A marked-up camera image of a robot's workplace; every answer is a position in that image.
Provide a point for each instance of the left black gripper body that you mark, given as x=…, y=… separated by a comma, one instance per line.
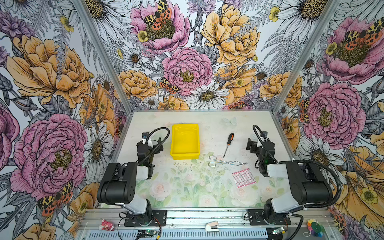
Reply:
x=160, y=148

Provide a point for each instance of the aluminium front rail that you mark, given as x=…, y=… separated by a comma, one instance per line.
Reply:
x=189, y=224

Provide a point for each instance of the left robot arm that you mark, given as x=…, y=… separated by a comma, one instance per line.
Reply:
x=118, y=185

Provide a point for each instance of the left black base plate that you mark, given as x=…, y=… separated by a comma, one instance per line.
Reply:
x=157, y=218

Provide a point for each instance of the pink white small object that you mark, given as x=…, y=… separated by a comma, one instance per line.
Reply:
x=106, y=226

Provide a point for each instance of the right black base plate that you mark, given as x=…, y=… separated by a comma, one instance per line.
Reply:
x=257, y=217

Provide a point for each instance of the aluminium corner post left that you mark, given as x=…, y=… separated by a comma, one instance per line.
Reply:
x=93, y=31

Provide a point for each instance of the green circuit board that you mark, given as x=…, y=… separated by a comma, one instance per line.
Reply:
x=146, y=234

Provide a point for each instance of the pink patterned card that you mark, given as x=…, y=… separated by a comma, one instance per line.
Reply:
x=244, y=178

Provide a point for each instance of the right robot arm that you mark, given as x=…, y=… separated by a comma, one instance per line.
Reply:
x=307, y=185

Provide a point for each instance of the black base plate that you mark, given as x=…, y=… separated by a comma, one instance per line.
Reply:
x=257, y=217
x=157, y=218

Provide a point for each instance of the colourful disc toy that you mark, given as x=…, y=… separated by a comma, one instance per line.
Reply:
x=315, y=229

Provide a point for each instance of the clear handled scissors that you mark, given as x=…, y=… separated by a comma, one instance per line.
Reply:
x=214, y=162

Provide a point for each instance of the yellow plastic bin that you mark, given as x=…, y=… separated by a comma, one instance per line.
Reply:
x=185, y=144

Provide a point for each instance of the aluminium corner post right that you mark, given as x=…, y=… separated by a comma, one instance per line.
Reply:
x=324, y=20

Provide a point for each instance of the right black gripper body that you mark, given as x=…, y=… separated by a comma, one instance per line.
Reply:
x=255, y=149

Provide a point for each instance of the orange black screwdriver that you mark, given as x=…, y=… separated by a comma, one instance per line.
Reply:
x=229, y=141

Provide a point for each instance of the aluminium corner post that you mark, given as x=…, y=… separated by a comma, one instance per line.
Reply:
x=93, y=31
x=324, y=20

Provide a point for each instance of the small right circuit board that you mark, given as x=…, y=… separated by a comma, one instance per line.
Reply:
x=280, y=230

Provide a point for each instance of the white pink stapler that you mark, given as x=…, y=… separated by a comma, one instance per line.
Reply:
x=212, y=227

